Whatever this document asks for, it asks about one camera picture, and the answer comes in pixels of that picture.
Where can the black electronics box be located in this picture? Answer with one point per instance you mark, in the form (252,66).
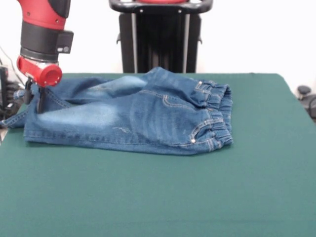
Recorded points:
(3,84)

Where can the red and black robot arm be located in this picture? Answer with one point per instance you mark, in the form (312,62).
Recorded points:
(44,27)

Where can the blue denim jeans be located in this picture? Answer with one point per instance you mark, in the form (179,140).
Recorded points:
(135,118)

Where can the black chair base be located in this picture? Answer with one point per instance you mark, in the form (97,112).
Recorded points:
(307,97)

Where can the black robot pedestal stand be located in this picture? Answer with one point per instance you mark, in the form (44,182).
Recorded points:
(160,37)

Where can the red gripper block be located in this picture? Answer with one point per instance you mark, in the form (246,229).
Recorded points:
(39,71)

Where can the dark green table cloth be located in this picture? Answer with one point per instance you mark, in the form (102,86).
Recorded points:
(148,197)

